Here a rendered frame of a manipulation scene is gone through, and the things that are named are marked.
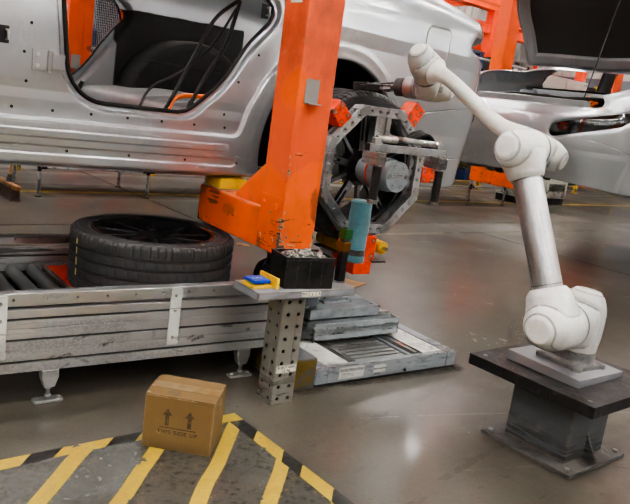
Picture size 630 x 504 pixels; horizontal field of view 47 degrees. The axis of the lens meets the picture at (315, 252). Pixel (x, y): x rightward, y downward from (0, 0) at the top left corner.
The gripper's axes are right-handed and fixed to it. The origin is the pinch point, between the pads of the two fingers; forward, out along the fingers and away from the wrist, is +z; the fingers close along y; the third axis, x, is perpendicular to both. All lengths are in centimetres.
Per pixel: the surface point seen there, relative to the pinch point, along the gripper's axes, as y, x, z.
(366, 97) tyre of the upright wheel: -1.0, -4.7, -3.2
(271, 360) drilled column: -82, -92, -6
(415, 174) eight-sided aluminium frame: 15.4, -39.1, -20.1
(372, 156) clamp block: -30.0, -23.9, -20.4
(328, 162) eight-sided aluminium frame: -26.3, -28.8, 1.2
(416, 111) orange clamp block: 14.6, -11.3, -19.8
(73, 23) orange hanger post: 68, 26, 243
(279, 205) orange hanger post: -61, -40, 3
